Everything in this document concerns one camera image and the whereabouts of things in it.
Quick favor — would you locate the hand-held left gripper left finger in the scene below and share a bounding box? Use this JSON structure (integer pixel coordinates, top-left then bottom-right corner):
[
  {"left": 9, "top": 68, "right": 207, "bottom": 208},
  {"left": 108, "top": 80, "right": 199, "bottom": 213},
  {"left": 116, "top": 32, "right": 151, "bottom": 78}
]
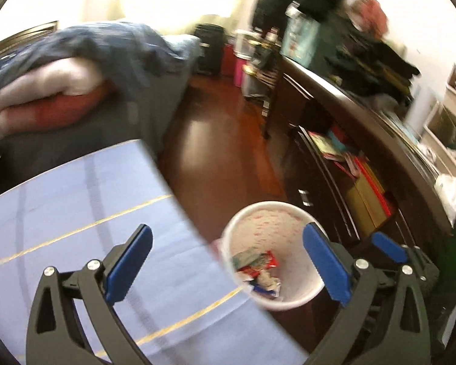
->
[{"left": 25, "top": 224, "right": 154, "bottom": 365}]

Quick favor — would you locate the dark wooden dresser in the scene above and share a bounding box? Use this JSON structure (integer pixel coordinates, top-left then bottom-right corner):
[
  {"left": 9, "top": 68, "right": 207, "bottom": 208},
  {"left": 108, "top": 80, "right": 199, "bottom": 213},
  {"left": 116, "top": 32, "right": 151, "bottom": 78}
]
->
[{"left": 265, "top": 56, "right": 456, "bottom": 261}]

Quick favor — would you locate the pile of dark coats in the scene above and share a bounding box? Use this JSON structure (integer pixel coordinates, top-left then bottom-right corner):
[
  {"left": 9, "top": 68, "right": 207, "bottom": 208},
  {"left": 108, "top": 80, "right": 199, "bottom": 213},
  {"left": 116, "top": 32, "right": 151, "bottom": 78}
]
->
[{"left": 251, "top": 0, "right": 422, "bottom": 89}]

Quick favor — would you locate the yellow book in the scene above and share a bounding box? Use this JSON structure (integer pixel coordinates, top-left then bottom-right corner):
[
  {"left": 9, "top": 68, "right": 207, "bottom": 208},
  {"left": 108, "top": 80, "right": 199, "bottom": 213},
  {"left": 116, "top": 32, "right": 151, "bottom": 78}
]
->
[{"left": 344, "top": 182, "right": 389, "bottom": 233}]

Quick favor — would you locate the folded grey and red quilt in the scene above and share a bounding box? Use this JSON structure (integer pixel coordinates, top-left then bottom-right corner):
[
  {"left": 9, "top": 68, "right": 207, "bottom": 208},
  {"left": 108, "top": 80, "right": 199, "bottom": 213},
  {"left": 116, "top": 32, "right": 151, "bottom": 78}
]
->
[{"left": 0, "top": 58, "right": 112, "bottom": 138}]

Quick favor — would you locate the blue checked tablecloth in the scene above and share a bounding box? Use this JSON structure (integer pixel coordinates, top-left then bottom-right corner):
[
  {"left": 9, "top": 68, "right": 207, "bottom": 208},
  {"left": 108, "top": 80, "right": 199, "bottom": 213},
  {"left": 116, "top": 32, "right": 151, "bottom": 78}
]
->
[{"left": 0, "top": 138, "right": 309, "bottom": 365}]

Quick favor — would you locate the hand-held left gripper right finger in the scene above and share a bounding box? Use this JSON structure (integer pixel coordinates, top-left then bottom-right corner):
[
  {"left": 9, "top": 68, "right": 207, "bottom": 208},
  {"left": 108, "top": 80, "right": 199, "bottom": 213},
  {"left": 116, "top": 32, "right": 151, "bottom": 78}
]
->
[{"left": 302, "top": 222, "right": 432, "bottom": 365}]

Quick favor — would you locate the white cloth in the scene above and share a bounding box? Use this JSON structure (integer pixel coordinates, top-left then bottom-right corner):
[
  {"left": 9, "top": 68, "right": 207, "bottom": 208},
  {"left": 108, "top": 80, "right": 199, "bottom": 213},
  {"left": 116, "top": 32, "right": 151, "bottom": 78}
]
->
[{"left": 435, "top": 174, "right": 456, "bottom": 218}]

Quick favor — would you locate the white waste bin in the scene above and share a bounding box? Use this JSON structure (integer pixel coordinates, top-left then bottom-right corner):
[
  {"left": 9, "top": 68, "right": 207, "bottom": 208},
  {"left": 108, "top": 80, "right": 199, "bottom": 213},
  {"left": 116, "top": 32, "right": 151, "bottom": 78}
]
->
[{"left": 220, "top": 200, "right": 328, "bottom": 311}]

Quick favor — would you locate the red book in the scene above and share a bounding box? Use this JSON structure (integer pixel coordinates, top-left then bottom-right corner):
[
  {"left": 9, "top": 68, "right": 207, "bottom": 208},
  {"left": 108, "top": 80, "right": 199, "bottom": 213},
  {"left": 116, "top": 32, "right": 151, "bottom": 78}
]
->
[{"left": 354, "top": 155, "right": 395, "bottom": 218}]

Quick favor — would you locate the bed with dark sheet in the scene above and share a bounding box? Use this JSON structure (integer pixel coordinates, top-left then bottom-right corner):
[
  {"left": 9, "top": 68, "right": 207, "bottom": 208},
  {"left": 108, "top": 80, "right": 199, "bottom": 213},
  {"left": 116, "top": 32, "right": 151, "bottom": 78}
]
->
[{"left": 0, "top": 34, "right": 203, "bottom": 203}]

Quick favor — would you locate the red wrapper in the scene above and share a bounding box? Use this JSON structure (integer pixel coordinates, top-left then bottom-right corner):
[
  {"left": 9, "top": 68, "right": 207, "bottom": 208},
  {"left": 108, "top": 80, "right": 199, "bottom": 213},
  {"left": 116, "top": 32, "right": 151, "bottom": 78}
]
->
[{"left": 237, "top": 250, "right": 279, "bottom": 279}]

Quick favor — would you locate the black suitcase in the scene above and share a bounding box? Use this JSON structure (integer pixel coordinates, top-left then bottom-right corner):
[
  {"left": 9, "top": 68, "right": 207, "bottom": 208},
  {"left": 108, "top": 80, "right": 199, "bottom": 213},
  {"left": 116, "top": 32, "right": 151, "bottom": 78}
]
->
[{"left": 193, "top": 23, "right": 227, "bottom": 77}]

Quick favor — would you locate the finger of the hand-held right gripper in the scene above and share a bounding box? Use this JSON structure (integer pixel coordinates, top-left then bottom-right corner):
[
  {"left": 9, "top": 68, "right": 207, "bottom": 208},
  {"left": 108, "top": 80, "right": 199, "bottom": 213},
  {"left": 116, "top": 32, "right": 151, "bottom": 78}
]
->
[{"left": 369, "top": 231, "right": 440, "bottom": 295}]

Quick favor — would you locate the pink box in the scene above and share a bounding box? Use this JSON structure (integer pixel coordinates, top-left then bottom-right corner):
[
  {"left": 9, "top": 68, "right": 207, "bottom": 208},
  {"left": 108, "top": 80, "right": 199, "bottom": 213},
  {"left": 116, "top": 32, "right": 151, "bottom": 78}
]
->
[{"left": 233, "top": 55, "right": 250, "bottom": 89}]

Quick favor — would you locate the dark blue duvet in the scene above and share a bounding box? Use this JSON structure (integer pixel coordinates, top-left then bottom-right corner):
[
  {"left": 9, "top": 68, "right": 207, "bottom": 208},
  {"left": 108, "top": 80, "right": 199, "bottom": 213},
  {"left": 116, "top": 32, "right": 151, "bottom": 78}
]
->
[{"left": 0, "top": 21, "right": 203, "bottom": 100}]

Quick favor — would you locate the teal bag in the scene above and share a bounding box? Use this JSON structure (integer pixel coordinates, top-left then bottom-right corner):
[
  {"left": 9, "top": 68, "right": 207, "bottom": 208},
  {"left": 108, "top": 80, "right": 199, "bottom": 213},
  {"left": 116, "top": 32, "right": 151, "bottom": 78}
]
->
[{"left": 280, "top": 14, "right": 320, "bottom": 70}]

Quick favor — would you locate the white paper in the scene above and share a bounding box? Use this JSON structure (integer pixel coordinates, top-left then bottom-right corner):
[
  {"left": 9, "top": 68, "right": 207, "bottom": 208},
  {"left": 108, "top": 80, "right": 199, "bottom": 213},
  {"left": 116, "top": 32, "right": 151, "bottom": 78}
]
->
[{"left": 250, "top": 270, "right": 282, "bottom": 298}]

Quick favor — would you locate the dark wooden headboard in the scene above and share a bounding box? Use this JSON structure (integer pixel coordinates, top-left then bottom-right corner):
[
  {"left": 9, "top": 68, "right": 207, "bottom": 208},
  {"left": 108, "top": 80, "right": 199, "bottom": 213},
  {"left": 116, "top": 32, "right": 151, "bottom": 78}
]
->
[{"left": 0, "top": 20, "right": 60, "bottom": 62}]

